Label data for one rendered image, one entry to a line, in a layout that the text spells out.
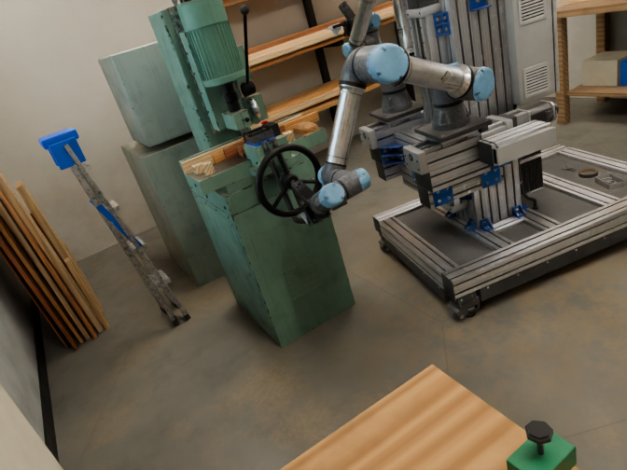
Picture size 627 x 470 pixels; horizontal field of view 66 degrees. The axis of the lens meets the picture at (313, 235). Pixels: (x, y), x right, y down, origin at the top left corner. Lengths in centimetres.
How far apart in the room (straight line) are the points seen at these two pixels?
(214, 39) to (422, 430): 155
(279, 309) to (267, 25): 306
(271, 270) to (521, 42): 142
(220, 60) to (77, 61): 235
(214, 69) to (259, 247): 75
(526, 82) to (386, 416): 160
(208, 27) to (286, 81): 282
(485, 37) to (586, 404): 144
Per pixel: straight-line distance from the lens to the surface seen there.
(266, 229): 210
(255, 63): 404
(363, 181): 162
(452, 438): 115
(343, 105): 171
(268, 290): 220
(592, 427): 187
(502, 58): 233
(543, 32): 237
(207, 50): 204
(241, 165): 200
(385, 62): 159
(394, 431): 118
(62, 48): 426
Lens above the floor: 142
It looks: 26 degrees down
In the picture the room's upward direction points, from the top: 17 degrees counter-clockwise
